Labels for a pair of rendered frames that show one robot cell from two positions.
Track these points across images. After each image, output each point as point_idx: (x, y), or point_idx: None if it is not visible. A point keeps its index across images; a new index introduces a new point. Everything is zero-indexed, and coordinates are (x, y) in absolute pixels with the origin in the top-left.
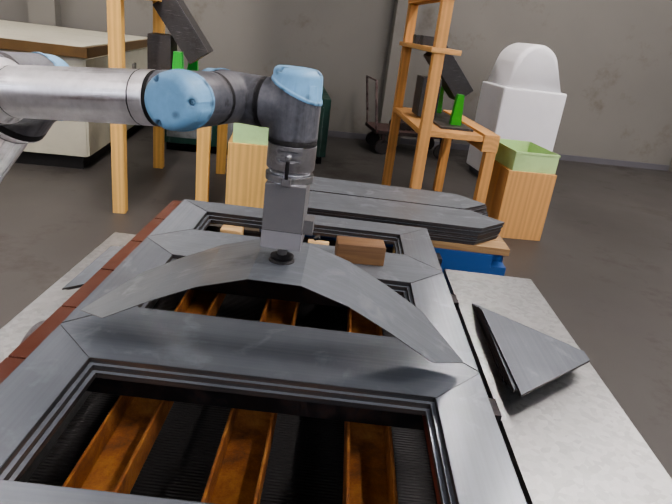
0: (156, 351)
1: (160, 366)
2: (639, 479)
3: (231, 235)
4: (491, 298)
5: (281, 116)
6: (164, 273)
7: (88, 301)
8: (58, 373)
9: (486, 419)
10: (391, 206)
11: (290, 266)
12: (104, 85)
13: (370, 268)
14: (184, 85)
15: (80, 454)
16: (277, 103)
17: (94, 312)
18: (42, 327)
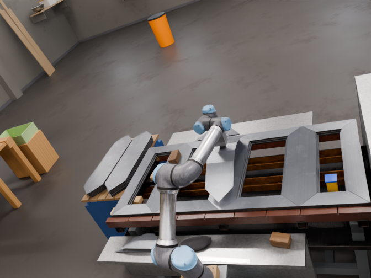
0: (233, 187)
1: (239, 184)
2: (261, 123)
3: (153, 192)
4: (185, 141)
5: (215, 117)
6: (215, 176)
7: (205, 209)
8: (244, 200)
9: (256, 133)
10: (127, 156)
11: (226, 145)
12: (216, 135)
13: (182, 156)
14: (228, 118)
15: None
16: (213, 115)
17: (226, 192)
18: (217, 217)
